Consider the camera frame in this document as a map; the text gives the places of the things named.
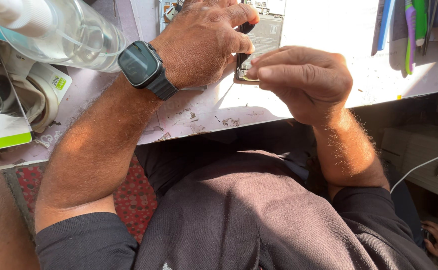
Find person's left hand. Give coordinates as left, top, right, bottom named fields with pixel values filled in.
left=149, top=0, right=260, bottom=91

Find person's right hand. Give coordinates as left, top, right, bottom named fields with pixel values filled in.
left=246, top=46, right=353, bottom=127

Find black smartwatch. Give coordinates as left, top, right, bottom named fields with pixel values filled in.
left=117, top=40, right=179, bottom=101

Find pale repair work mat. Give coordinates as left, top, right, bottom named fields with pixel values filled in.
left=0, top=0, right=438, bottom=174

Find opened smartphone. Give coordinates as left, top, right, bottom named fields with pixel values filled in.
left=235, top=0, right=287, bottom=84

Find blue plastic tool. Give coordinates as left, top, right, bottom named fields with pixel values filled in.
left=376, top=0, right=396, bottom=52

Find purple green toothbrush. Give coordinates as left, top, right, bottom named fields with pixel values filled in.
left=404, top=0, right=418, bottom=76

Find clear plastic bottle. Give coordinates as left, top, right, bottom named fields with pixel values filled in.
left=0, top=0, right=128, bottom=74

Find metal tweezers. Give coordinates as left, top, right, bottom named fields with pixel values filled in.
left=422, top=0, right=438, bottom=57

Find person's dark shirt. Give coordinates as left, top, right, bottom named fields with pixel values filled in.
left=35, top=120, right=438, bottom=270

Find white vented appliance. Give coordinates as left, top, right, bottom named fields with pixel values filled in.
left=380, top=125, right=438, bottom=205

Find red dotted cloth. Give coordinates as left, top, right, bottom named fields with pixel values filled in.
left=15, top=155, right=159, bottom=244

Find white charger packaging box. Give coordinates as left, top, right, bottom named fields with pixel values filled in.
left=0, top=33, right=73, bottom=154

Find metal phone frame part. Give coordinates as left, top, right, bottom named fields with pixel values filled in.
left=158, top=0, right=185, bottom=33

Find green handled tool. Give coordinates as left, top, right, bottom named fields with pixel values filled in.
left=412, top=0, right=429, bottom=48

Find white cable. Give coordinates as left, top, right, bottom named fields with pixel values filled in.
left=390, top=148, right=438, bottom=194

